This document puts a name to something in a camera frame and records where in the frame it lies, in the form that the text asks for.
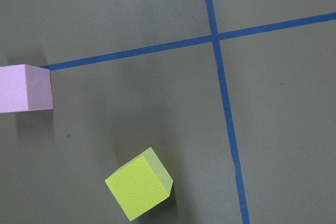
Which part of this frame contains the yellow foam block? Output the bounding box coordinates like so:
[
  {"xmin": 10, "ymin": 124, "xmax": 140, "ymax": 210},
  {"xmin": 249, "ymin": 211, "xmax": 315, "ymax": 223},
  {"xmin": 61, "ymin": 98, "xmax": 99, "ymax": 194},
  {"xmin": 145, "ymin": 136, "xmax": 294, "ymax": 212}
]
[{"xmin": 104, "ymin": 147, "xmax": 173, "ymax": 221}]

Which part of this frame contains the pink foam block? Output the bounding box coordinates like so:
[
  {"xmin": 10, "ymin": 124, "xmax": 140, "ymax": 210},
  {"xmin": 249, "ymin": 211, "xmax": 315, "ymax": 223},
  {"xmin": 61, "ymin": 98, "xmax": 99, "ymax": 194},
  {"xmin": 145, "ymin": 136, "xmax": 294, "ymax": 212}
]
[{"xmin": 1, "ymin": 65, "xmax": 54, "ymax": 113}]

